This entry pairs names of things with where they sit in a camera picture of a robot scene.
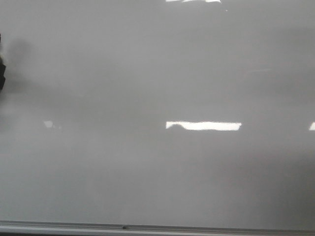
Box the white whiteboard with aluminium frame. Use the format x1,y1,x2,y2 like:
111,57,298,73
0,0,315,236

